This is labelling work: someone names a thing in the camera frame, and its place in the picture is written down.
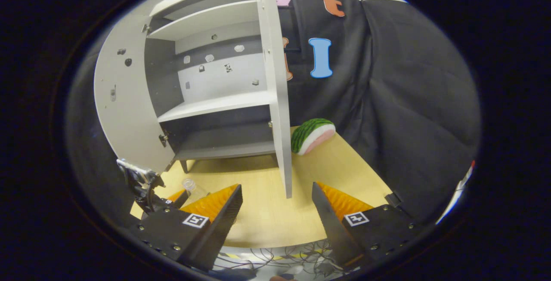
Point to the clear plastic bottle green label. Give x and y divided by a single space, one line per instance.
193 189

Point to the white cabinet door headphones sticker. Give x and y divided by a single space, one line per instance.
277 100

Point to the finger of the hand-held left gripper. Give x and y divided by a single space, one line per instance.
180 198

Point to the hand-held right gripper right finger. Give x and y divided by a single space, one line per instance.
329 225

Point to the black backdrop cloth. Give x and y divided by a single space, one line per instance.
409 100
86 143

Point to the watermelon slice toy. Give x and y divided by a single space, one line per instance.
312 137

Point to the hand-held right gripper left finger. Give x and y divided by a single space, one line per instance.
217 231

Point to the white cabinet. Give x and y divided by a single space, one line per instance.
215 100

